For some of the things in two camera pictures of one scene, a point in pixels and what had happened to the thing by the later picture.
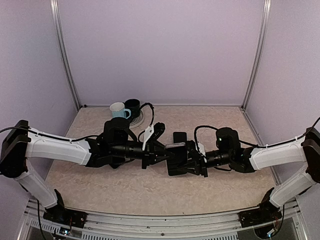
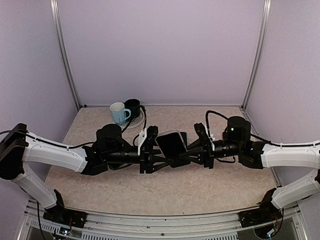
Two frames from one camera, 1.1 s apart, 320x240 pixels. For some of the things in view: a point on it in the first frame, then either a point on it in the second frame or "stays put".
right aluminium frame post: [259, 53] stays put
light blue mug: [118, 110] stays put
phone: [177, 161] -> [171, 144]
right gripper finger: [189, 168] -> [196, 154]
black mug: [134, 105] stays put
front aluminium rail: [217, 226] stays put
